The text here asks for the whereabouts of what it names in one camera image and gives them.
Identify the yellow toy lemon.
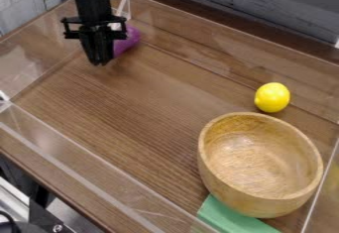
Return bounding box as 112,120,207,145
253,82,291,113

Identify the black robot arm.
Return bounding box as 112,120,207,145
61,0,127,65

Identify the clear acrylic corner bracket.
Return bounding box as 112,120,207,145
112,0,131,20

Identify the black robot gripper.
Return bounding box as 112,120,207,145
61,0,127,65

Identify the purple toy eggplant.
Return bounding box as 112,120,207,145
113,26,140,58

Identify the black metal stand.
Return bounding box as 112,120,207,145
0,156,76,233

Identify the green cloth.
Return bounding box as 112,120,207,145
197,194,280,233

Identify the brown wooden bowl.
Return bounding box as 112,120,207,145
197,112,323,218

